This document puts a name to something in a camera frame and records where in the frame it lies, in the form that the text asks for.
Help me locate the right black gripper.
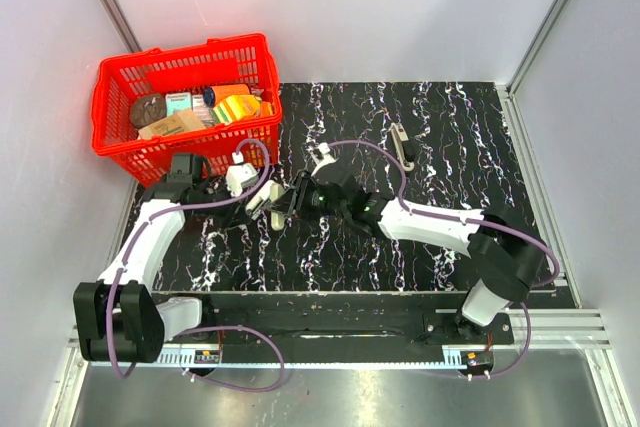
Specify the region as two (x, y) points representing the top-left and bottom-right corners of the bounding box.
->
(270, 171), (349, 224)

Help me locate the beige stapler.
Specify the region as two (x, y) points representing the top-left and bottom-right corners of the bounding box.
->
(390, 123), (416, 172)
(246, 180), (290, 231)

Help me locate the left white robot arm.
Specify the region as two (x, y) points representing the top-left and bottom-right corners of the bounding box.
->
(73, 153), (259, 364)

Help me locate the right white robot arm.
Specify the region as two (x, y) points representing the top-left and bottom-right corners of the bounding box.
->
(273, 171), (545, 343)

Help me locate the yellow green juice carton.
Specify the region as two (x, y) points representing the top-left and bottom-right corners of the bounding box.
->
(211, 94), (262, 125)

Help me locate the brown cardboard box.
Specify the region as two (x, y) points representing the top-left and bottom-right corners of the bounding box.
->
(139, 109), (205, 140)

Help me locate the pink white small packet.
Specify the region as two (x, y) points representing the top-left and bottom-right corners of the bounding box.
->
(191, 94), (213, 125)

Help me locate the orange cylindrical bottle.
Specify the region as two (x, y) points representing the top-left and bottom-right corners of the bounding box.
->
(202, 84), (251, 107)

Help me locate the teal white small box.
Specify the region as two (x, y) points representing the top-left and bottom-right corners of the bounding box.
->
(165, 92), (192, 116)

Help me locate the red plastic shopping basket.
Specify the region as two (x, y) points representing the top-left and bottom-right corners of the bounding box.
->
(90, 33), (283, 187)

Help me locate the brown round bread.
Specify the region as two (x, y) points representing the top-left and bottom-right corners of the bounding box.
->
(129, 93), (167, 129)

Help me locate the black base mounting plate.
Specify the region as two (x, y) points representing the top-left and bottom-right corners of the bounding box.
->
(197, 292), (514, 365)

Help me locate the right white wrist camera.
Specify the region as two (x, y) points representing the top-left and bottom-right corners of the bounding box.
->
(311, 142), (336, 176)

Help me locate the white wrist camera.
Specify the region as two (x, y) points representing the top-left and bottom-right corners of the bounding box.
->
(311, 142), (336, 176)
(225, 163), (259, 197)

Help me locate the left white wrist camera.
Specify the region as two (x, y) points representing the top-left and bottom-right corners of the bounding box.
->
(225, 163), (259, 197)

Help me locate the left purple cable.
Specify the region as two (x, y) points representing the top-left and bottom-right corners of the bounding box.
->
(107, 138), (286, 393)

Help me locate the purple cable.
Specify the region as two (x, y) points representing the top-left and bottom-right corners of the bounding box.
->
(324, 139), (561, 380)
(107, 138), (286, 393)

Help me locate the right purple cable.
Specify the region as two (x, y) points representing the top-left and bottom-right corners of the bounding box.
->
(324, 139), (561, 380)

